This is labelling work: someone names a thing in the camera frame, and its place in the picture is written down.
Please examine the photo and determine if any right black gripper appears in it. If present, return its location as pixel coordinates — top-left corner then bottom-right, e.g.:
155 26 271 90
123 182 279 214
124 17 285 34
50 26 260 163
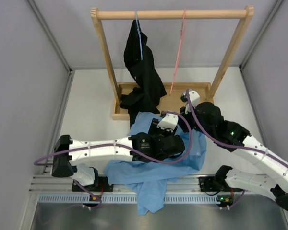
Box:
178 103 215 138

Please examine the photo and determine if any light blue shirt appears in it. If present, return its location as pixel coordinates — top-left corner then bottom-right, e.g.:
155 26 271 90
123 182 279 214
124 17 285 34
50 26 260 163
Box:
103 111 208 216

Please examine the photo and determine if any pink wire hanger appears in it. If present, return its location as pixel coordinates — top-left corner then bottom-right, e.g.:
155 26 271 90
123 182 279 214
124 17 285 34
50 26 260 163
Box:
170 9 187 94

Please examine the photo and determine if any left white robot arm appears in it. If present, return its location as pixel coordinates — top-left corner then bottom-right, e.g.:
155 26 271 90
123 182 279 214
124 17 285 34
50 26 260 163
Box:
51 114 185 191

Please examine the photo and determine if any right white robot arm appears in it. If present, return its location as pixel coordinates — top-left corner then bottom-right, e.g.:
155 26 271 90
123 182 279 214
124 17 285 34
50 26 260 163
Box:
180 102 288 211

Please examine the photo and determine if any black shirt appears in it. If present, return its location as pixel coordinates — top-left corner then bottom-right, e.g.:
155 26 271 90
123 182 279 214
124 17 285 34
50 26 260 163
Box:
120 20 167 125

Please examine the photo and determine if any wooden clothes rack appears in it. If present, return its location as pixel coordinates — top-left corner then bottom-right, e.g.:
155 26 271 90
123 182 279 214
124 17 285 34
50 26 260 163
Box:
90 5 255 121

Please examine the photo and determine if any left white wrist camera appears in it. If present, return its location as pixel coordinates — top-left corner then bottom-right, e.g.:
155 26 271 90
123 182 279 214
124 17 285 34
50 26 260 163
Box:
157 111 179 133

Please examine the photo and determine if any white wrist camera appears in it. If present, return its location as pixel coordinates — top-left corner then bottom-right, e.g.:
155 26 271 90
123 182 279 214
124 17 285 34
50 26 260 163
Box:
157 111 179 133
180 90 200 114

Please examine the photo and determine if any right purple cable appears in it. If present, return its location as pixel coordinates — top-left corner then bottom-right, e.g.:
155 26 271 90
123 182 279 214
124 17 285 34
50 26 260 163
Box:
184 89 288 175

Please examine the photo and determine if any purple cable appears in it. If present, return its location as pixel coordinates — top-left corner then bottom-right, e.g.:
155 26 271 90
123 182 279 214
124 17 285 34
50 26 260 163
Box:
184 89 288 175
33 110 193 209

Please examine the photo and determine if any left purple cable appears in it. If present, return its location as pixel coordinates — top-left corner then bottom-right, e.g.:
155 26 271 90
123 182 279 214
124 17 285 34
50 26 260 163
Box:
33 110 193 209

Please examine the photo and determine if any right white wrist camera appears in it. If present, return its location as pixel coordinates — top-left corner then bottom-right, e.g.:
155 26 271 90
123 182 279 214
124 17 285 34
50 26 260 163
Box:
180 90 200 114

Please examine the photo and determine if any slotted cable duct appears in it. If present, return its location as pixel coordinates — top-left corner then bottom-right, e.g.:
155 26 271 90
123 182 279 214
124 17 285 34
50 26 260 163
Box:
38 194 230 205

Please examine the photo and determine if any blue wire hanger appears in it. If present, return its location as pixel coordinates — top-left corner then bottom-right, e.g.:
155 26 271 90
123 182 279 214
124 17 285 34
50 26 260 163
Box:
134 10 143 61

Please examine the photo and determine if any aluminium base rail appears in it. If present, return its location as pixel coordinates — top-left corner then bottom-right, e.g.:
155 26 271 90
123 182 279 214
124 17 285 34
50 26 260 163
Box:
28 174 288 192

